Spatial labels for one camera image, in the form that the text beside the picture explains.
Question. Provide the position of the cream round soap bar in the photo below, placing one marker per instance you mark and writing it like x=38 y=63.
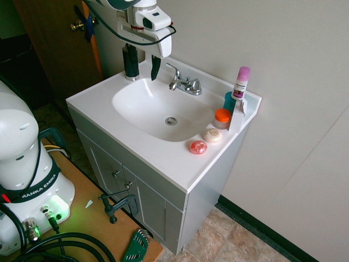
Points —
x=213 y=135

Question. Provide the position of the teal plastic cup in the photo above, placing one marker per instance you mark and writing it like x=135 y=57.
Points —
x=228 y=102

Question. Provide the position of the chrome sink drain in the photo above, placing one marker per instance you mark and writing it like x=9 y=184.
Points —
x=171 y=120

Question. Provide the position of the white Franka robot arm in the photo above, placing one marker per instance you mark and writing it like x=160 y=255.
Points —
x=16 y=131

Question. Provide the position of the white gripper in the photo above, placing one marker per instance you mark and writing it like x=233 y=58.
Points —
x=163 y=43

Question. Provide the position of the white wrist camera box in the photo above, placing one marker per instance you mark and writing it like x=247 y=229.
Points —
x=157 y=18

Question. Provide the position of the wide grey cabinet door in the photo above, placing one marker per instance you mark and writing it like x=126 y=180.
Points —
x=152 y=210

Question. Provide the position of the black baseboard strip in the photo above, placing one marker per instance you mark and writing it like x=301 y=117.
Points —
x=261 y=229

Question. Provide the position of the small metal cabinet knob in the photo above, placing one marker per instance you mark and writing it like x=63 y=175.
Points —
x=116 y=173
x=128 y=184

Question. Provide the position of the narrow grey cabinet door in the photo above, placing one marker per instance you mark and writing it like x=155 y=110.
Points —
x=103 y=166

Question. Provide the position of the white bottle with pink cap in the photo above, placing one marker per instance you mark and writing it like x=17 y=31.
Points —
x=241 y=84

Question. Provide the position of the brown wooden door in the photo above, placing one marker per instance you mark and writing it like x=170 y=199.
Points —
x=51 y=54

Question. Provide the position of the red round soap bar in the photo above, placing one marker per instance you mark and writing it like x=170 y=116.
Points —
x=198 y=147

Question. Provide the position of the brass door knob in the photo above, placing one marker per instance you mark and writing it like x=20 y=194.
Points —
x=77 y=26

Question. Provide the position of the green hex key set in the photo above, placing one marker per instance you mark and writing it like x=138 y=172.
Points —
x=136 y=247

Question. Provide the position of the blue tape strip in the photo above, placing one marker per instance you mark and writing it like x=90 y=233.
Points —
x=89 y=26

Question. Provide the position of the white cardboard carton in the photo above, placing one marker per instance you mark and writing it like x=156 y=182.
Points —
x=236 y=118

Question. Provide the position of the chrome faucet spout body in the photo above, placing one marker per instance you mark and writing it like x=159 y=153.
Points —
x=180 y=84

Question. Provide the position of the grey vanity cabinet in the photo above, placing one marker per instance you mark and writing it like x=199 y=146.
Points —
x=207 y=174

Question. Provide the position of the small white paper scrap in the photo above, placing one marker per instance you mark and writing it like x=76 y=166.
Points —
x=89 y=203

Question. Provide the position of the dark teal clamp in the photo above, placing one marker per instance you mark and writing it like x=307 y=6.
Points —
x=56 y=133

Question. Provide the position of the black metal c-clamp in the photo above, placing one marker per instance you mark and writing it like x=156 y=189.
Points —
x=120 y=204

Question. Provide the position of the jar with orange lid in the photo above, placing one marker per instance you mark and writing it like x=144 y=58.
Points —
x=222 y=117

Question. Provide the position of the white vanity sink top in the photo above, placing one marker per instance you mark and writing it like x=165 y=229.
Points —
x=163 y=161

